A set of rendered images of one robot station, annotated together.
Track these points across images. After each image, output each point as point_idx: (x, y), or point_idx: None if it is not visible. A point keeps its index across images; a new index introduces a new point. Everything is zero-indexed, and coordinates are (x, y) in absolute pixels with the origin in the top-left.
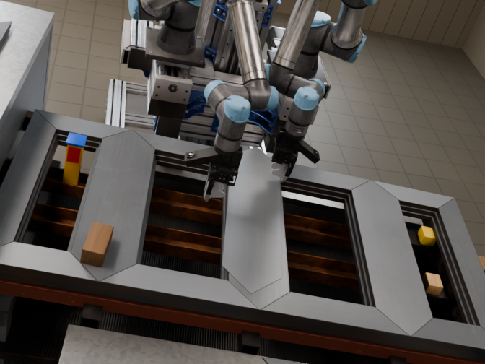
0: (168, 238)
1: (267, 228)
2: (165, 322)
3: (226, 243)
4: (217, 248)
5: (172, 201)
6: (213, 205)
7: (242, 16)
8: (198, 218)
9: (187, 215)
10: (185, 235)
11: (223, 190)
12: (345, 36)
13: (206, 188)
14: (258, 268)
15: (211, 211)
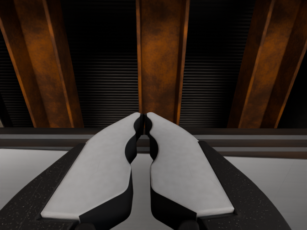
0: (181, 11)
1: (134, 222)
2: (70, 28)
3: (39, 154)
4: (174, 101)
5: (295, 13)
6: (276, 96)
7: None
8: (243, 68)
9: (249, 46)
10: (181, 46)
11: (280, 133)
12: None
13: (77, 164)
14: (1, 208)
15: (248, 93)
